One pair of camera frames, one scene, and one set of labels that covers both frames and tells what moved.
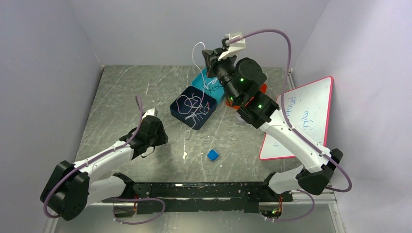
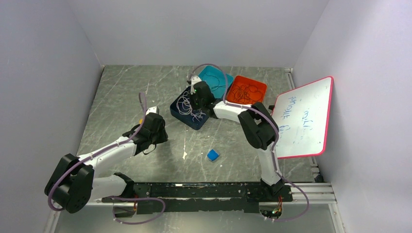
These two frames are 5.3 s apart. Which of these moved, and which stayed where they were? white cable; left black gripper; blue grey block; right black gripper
Moved: right black gripper
Stayed: left black gripper; white cable; blue grey block
